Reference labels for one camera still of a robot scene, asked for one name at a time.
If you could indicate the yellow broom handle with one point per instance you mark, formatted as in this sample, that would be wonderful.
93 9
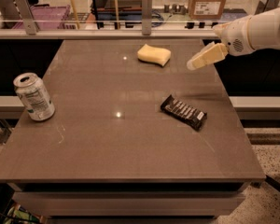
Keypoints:
73 5

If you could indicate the metal railing post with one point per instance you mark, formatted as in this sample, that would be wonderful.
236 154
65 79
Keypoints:
146 17
266 5
28 21

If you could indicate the metal railing post centre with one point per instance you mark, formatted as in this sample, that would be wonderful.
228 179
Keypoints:
146 17

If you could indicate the metal railing post left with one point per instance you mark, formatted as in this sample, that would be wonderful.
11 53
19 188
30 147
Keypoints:
28 21

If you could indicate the metal railing post right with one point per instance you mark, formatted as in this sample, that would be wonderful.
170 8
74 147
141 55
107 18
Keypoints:
266 5

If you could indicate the purple plastic crate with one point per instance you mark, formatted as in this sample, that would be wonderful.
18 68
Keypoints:
50 18

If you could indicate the yellow sponge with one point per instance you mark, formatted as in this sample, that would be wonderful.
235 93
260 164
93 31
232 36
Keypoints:
155 55

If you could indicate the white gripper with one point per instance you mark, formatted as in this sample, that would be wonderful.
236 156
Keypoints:
234 38

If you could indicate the black snack bar wrapper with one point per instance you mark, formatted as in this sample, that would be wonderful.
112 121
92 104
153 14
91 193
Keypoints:
184 112

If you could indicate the cardboard box with label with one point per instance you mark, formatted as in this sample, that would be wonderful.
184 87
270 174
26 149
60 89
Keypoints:
206 9

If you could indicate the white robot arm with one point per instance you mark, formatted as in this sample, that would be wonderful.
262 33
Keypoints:
264 30

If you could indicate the silver 7up can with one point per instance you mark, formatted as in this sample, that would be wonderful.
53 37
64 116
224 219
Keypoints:
33 94

